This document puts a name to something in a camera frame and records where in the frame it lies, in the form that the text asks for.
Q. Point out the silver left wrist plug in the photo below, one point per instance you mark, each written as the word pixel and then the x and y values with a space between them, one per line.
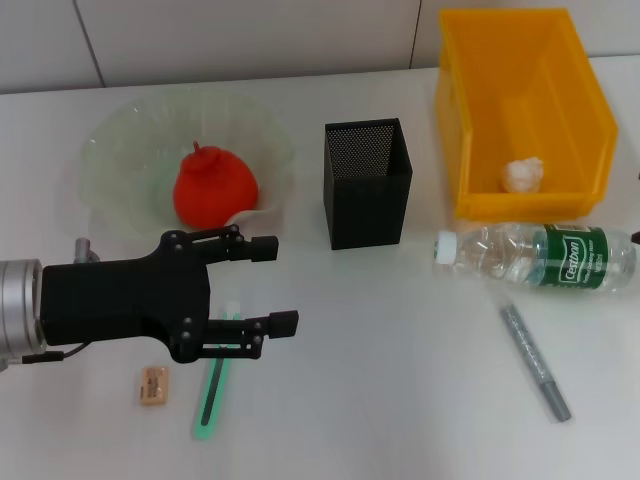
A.
pixel 84 250

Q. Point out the green utility knife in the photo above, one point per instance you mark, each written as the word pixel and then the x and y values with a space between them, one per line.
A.
pixel 206 405

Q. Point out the clear glass fruit plate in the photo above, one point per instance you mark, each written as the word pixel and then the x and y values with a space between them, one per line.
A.
pixel 130 150

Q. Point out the clear green-label water bottle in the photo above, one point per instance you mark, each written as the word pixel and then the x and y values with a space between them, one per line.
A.
pixel 500 260

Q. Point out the small tan eraser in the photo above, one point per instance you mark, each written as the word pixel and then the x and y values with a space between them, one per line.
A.
pixel 154 386

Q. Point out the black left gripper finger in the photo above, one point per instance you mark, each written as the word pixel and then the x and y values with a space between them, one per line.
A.
pixel 262 249
pixel 282 324

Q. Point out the yellow plastic bin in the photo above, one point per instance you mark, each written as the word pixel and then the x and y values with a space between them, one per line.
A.
pixel 525 100

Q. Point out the white paper ball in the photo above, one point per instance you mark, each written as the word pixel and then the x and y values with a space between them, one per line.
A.
pixel 522 175

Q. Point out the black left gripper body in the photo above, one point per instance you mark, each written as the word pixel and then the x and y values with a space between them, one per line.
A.
pixel 120 300

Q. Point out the grey marker pen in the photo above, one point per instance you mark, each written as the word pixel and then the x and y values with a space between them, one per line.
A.
pixel 535 362

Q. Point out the orange fruit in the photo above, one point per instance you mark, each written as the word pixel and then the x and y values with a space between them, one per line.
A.
pixel 215 190

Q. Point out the black mesh pen holder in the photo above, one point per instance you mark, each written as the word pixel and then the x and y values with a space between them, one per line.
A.
pixel 365 210

